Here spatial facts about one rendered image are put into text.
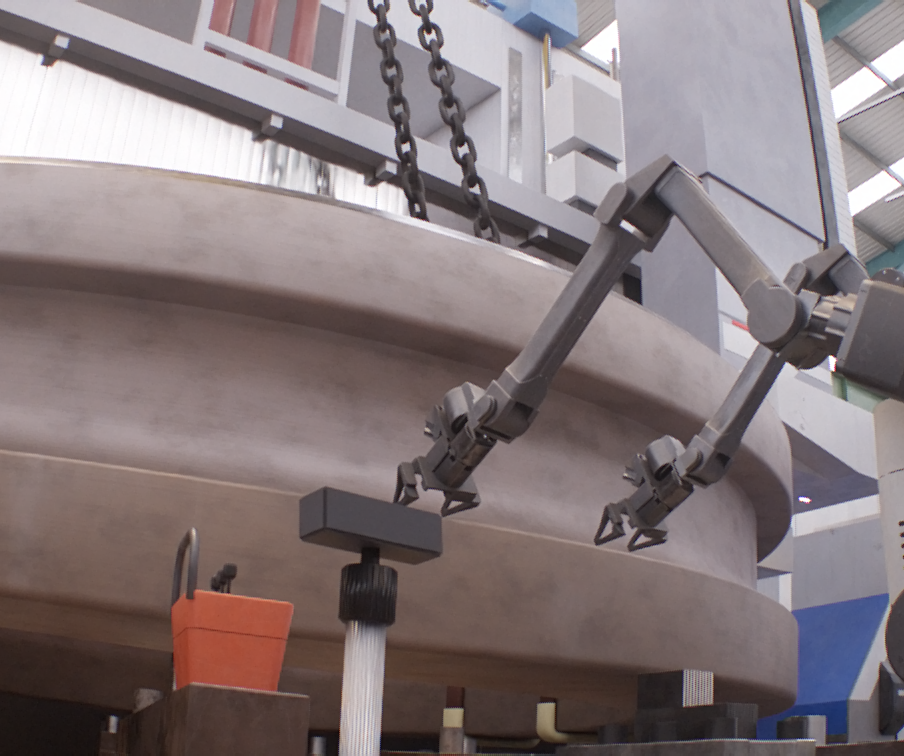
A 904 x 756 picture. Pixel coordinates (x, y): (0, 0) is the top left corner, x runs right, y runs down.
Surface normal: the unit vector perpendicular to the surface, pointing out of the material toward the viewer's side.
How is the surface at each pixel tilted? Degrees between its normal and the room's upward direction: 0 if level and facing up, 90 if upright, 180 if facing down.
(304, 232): 90
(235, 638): 97
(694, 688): 90
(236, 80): 90
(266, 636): 98
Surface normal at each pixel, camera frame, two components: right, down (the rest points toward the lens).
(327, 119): 0.60, -0.26
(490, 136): -0.80, -0.25
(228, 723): 0.31, -0.33
